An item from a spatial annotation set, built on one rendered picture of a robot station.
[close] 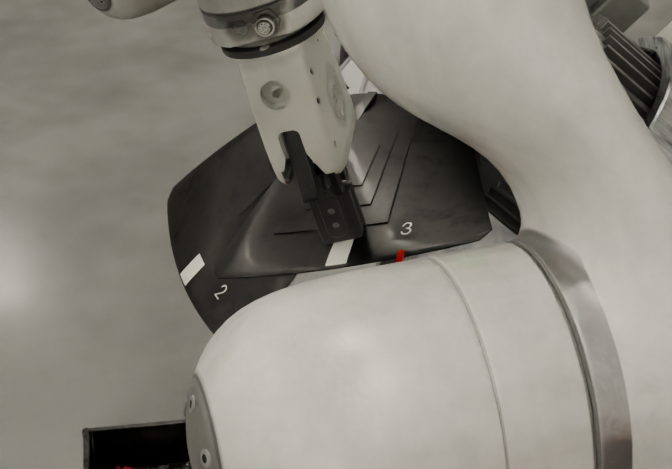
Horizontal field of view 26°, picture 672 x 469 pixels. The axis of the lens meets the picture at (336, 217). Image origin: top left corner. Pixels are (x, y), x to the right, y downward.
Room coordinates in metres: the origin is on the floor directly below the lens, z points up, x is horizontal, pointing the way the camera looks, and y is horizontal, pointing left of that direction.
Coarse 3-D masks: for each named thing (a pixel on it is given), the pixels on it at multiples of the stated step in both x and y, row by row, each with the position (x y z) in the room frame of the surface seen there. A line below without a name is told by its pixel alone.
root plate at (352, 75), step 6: (348, 60) 1.26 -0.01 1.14; (342, 66) 1.26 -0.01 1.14; (348, 66) 1.25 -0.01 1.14; (354, 66) 1.25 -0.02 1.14; (342, 72) 1.25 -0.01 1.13; (348, 72) 1.25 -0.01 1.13; (354, 72) 1.25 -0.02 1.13; (360, 72) 1.24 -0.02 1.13; (348, 78) 1.25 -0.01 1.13; (354, 78) 1.24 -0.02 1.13; (360, 78) 1.24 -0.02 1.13; (348, 84) 1.24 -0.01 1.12; (354, 84) 1.24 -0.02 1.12; (360, 84) 1.24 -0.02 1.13; (348, 90) 1.24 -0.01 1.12; (354, 90) 1.24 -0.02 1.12
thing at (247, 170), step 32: (256, 128) 1.27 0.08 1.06; (224, 160) 1.28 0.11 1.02; (256, 160) 1.25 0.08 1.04; (192, 192) 1.28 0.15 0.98; (224, 192) 1.25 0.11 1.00; (256, 192) 1.22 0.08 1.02; (192, 224) 1.25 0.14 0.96; (224, 224) 1.22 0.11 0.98; (192, 256) 1.22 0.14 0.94; (192, 288) 1.20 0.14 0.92; (256, 288) 1.15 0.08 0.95; (224, 320) 1.15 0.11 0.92
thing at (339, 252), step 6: (348, 240) 0.92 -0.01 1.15; (336, 246) 0.92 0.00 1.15; (342, 246) 0.92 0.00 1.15; (348, 246) 0.91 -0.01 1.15; (330, 252) 0.91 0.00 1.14; (336, 252) 0.91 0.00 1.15; (342, 252) 0.91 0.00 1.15; (348, 252) 0.91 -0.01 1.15; (330, 258) 0.91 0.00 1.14; (336, 258) 0.90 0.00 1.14; (342, 258) 0.90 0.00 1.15; (330, 264) 0.90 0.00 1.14; (336, 264) 0.90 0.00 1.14
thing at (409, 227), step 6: (396, 222) 0.93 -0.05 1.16; (402, 222) 0.93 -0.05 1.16; (408, 222) 0.93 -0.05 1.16; (414, 222) 0.92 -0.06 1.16; (396, 228) 0.92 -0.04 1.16; (402, 228) 0.92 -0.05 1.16; (408, 228) 0.92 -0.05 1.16; (414, 228) 0.92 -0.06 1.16; (396, 234) 0.91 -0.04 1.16; (402, 234) 0.91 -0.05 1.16; (408, 234) 0.91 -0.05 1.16; (414, 234) 0.91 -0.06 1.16
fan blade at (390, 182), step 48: (384, 96) 1.11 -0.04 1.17; (384, 144) 1.04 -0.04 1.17; (432, 144) 1.04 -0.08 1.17; (288, 192) 1.01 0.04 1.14; (384, 192) 0.97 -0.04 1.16; (432, 192) 0.96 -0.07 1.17; (480, 192) 0.96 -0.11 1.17; (240, 240) 0.97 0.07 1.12; (288, 240) 0.95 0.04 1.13; (384, 240) 0.91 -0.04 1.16; (432, 240) 0.89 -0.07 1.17
